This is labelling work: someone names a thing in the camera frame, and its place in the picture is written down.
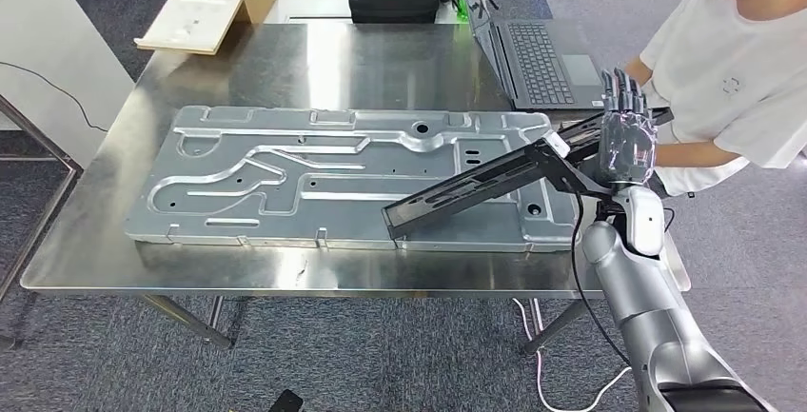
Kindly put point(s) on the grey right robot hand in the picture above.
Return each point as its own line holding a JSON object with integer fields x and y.
{"x": 627, "y": 144}

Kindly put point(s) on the black plastic plate frame part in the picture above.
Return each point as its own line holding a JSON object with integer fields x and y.
{"x": 454, "y": 192}

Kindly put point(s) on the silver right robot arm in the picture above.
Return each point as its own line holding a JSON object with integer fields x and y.
{"x": 649, "y": 308}

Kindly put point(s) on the stainless steel workbench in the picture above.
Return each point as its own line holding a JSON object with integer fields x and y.
{"x": 378, "y": 62}

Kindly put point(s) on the person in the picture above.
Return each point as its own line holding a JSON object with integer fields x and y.
{"x": 725, "y": 81}

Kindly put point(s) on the dark grey laptop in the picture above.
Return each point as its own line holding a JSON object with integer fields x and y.
{"x": 542, "y": 62}

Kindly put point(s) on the stamped grey metal panel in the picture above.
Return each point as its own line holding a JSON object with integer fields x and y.
{"x": 252, "y": 220}

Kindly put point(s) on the white flat board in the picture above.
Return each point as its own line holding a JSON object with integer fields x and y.
{"x": 189, "y": 24}

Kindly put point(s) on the white cabinet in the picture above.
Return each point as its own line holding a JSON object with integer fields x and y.
{"x": 50, "y": 50}

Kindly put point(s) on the steel side table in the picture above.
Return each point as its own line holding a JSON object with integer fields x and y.
{"x": 38, "y": 132}

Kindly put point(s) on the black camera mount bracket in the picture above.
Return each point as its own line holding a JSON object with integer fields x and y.
{"x": 567, "y": 176}

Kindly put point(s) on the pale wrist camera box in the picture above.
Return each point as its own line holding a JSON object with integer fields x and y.
{"x": 557, "y": 144}

